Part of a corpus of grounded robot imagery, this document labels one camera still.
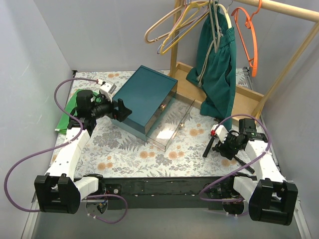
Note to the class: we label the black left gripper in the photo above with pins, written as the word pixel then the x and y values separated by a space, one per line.
pixel 118 112

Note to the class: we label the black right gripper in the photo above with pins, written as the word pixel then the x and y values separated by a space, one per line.
pixel 223 150

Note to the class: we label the hammer with black grip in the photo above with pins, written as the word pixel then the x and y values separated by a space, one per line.
pixel 208 147

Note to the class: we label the teal drawer box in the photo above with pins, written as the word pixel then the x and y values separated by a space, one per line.
pixel 143 93

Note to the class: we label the black claw hammer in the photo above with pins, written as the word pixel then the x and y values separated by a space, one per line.
pixel 242 163

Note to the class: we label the clear acrylic drawer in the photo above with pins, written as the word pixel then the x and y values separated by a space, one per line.
pixel 170 122

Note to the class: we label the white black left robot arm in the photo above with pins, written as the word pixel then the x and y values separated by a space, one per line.
pixel 57 191

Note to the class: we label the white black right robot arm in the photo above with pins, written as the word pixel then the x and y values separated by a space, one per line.
pixel 265 193

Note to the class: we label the floral table mat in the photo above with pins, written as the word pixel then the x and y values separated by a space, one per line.
pixel 113 152

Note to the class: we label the gold drawer knob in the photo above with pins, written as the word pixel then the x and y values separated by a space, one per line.
pixel 163 106

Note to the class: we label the wooden clothes rack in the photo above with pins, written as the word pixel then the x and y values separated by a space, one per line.
pixel 246 102

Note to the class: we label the green folded cloth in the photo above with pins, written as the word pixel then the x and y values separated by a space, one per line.
pixel 64 120

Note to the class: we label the lilac thin hanger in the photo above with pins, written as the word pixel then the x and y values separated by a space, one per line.
pixel 180 28

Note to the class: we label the orange plastic hanger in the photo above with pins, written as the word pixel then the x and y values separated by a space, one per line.
pixel 253 61

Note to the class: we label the yellow hanger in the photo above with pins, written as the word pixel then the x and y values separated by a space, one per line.
pixel 204 8

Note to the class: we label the cream white hanger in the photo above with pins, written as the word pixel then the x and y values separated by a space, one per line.
pixel 227 17

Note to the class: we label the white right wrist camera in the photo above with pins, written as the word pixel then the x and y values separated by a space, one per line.
pixel 220 132

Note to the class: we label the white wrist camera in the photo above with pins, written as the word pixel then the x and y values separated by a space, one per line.
pixel 220 132
pixel 107 89

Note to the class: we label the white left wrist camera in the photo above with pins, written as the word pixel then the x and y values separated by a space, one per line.
pixel 107 89

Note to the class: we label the dark green drawstring bag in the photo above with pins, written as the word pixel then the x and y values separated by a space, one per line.
pixel 215 70

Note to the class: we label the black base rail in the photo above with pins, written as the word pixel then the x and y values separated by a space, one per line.
pixel 174 192

